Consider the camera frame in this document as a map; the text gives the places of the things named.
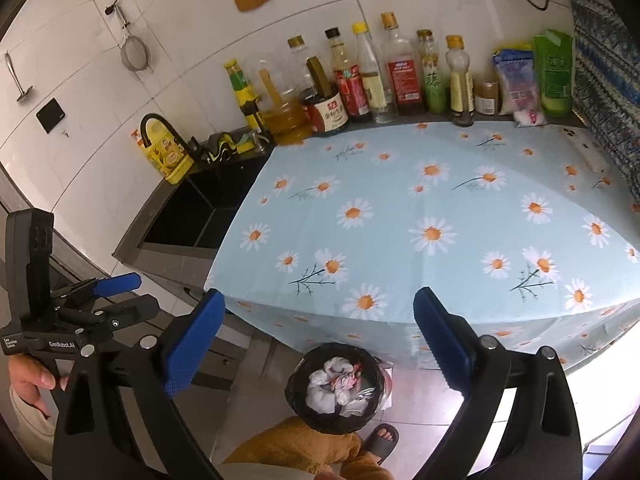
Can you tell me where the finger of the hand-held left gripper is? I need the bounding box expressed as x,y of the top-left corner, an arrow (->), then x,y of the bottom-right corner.
50,272 -> 143,307
59,293 -> 161,337

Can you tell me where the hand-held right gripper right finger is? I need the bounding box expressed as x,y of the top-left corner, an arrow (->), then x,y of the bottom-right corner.
412,286 -> 584,480

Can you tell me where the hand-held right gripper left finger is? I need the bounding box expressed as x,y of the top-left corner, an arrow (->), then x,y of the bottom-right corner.
52,287 -> 227,480

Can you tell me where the plastic with red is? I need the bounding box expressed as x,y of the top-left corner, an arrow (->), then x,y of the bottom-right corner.
340,360 -> 374,391

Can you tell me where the grey-white tissue wad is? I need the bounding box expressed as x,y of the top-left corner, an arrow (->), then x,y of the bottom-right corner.
307,357 -> 351,416

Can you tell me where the black-lined trash bin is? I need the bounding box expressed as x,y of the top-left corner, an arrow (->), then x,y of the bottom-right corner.
285,342 -> 390,434

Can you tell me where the person's left forearm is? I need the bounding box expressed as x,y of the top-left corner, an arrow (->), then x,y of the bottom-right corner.
9,387 -> 57,438

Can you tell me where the person's left hand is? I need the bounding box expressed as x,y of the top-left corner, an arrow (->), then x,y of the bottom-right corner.
7,354 -> 57,418

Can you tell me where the black sink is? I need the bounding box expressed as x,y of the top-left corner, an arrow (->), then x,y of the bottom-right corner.
137,155 -> 274,251

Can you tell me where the black slipper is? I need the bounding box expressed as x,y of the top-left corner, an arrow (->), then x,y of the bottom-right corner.
359,423 -> 401,464

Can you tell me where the yellow dish soap bottle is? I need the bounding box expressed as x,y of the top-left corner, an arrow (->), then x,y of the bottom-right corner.
130,129 -> 196,185

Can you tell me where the person's yellow trouser leg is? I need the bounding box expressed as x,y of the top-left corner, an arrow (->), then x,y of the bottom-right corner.
220,415 -> 394,480

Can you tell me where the metal ladle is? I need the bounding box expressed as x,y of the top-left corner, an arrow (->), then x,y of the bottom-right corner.
4,52 -> 35,104

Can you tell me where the black faucet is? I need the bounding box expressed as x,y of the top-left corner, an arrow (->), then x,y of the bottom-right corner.
139,113 -> 202,162

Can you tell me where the black yellow dishcloth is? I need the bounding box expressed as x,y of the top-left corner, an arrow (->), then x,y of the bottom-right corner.
200,131 -> 240,164

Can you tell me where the clear cooking oil jug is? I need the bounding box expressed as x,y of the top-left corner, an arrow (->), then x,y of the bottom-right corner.
257,57 -> 315,147

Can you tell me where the green label bottle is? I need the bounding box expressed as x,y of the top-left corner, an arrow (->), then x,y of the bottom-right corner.
223,59 -> 264,131

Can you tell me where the metal mesh strainer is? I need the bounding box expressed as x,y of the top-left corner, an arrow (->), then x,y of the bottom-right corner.
113,5 -> 151,74

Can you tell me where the white smartphone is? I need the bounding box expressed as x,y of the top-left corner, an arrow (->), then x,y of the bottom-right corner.
556,127 -> 611,174

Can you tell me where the small white packet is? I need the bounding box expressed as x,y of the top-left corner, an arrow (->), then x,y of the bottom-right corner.
513,107 -> 547,127

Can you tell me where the small brown jar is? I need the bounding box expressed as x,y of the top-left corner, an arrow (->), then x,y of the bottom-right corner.
473,80 -> 501,116

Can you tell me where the green sauce bottle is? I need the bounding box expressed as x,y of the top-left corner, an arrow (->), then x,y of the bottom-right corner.
415,29 -> 449,115

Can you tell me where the yellow cap clear bottle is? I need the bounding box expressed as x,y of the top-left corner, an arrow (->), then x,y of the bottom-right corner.
444,35 -> 476,127

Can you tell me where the dark soy sauce jug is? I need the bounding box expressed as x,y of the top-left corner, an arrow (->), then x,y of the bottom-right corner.
299,56 -> 350,136

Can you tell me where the square red label bottle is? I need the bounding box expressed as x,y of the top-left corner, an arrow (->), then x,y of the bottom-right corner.
379,12 -> 427,117

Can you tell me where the pale label clear bottle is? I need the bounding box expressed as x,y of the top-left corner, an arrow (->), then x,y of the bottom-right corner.
350,21 -> 396,125

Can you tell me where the black cap vinegar bottle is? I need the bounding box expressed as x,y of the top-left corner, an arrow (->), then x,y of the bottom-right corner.
323,27 -> 372,122

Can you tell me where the blue white plastic bag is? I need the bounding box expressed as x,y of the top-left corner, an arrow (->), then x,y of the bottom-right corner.
492,48 -> 544,116

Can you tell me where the green refill pouch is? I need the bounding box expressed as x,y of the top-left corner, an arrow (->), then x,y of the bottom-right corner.
532,29 -> 576,119

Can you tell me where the gold cap clear bottle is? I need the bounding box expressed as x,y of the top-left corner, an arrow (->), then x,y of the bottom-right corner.
286,35 -> 316,96

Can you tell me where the blue patterned curtain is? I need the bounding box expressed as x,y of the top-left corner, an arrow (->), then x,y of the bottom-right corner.
559,0 -> 640,222

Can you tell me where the black wall box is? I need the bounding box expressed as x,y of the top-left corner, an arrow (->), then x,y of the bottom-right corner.
35,98 -> 66,134

